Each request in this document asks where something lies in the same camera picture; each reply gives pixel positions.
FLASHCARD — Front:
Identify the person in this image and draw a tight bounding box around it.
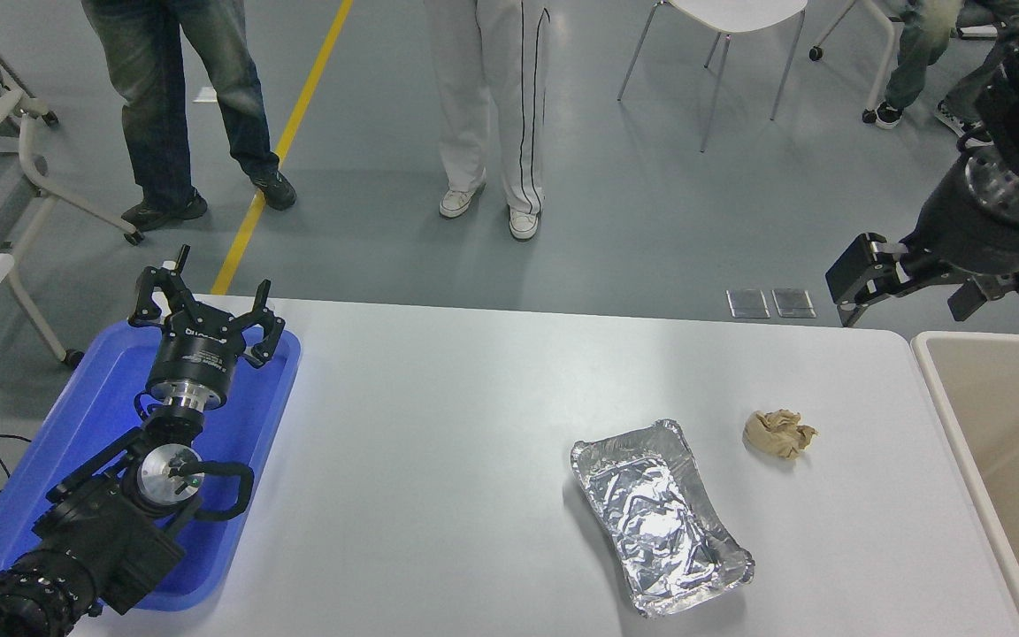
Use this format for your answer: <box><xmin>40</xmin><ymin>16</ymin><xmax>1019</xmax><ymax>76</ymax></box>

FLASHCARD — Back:
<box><xmin>80</xmin><ymin>0</ymin><xmax>298</xmax><ymax>233</ymax></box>
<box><xmin>424</xmin><ymin>0</ymin><xmax>552</xmax><ymax>242</ymax></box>
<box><xmin>862</xmin><ymin>0</ymin><xmax>1019</xmax><ymax>150</ymax></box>

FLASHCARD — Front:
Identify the metal floor plate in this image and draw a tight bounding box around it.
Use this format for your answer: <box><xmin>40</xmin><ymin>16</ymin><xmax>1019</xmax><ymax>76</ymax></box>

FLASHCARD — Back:
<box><xmin>726</xmin><ymin>288</ymin><xmax>771</xmax><ymax>320</ymax></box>
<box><xmin>771</xmin><ymin>288</ymin><xmax>817</xmax><ymax>319</ymax></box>

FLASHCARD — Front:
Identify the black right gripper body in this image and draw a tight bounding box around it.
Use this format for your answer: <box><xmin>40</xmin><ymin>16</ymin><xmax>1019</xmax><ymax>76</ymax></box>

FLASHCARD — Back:
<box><xmin>903</xmin><ymin>175</ymin><xmax>1019</xmax><ymax>278</ymax></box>

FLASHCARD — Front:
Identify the blue plastic tray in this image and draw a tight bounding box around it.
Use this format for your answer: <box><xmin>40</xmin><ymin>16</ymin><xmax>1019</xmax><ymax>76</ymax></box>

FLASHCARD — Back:
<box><xmin>0</xmin><ymin>318</ymin><xmax>303</xmax><ymax>613</ymax></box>

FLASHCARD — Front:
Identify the rectangular foil plate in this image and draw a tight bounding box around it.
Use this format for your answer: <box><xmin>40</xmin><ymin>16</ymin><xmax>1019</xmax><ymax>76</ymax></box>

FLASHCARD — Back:
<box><xmin>571</xmin><ymin>418</ymin><xmax>755</xmax><ymax>618</ymax></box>

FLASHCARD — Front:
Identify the crumpled tan paper ball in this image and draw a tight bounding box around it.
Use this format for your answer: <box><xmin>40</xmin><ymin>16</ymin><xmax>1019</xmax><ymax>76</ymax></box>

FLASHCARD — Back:
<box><xmin>744</xmin><ymin>409</ymin><xmax>819</xmax><ymax>461</ymax></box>

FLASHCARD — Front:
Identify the white chair with metal legs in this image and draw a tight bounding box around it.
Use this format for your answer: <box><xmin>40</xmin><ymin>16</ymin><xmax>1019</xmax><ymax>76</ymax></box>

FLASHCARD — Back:
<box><xmin>617</xmin><ymin>0</ymin><xmax>809</xmax><ymax>154</ymax></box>

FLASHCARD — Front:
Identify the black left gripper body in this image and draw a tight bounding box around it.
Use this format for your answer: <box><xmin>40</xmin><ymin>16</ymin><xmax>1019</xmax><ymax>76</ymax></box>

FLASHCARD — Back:
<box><xmin>147</xmin><ymin>317</ymin><xmax>245</xmax><ymax>396</ymax></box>

